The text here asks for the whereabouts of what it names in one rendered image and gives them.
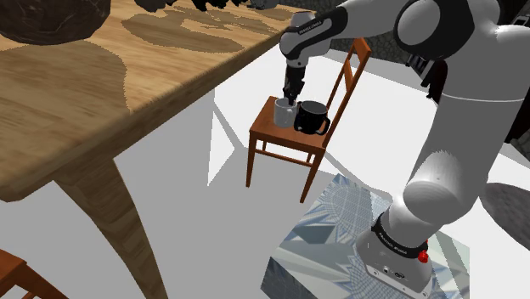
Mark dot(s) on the black mug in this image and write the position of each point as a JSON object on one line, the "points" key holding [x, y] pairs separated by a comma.
{"points": [[310, 118]]}

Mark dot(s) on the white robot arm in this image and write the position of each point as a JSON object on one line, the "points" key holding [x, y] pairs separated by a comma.
{"points": [[463, 124]]}

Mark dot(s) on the patterned grey robot stand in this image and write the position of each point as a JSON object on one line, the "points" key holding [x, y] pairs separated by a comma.
{"points": [[327, 248]]}

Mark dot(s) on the light wooden table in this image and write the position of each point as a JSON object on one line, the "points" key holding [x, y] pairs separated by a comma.
{"points": [[82, 95]]}

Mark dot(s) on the white mug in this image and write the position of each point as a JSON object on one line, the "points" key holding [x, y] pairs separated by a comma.
{"points": [[284, 114]]}

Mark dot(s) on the dark round bowl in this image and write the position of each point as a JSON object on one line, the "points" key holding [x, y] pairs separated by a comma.
{"points": [[49, 18]]}

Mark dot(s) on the reddish brown wooden chair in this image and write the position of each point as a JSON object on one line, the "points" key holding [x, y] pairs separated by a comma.
{"points": [[20, 277]]}

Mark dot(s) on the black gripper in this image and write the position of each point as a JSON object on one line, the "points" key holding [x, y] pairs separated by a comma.
{"points": [[293, 80]]}

